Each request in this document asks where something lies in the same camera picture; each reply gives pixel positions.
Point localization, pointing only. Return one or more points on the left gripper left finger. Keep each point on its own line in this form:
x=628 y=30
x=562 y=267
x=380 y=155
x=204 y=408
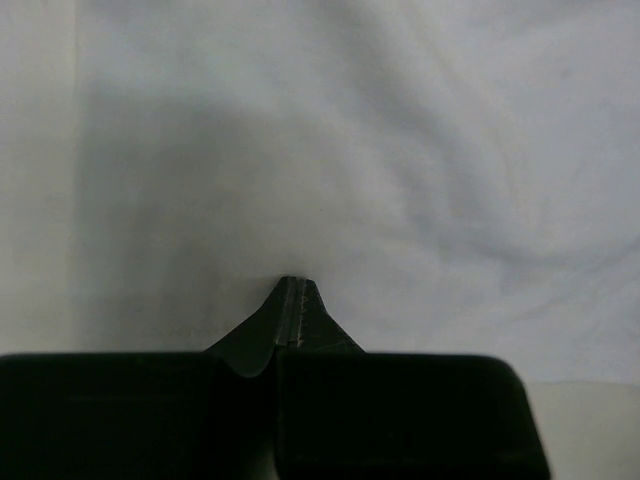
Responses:
x=247 y=350

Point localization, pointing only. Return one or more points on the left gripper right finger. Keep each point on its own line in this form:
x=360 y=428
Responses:
x=313 y=329

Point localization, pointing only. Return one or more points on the white skirt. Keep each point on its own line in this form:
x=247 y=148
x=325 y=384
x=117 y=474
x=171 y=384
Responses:
x=457 y=176

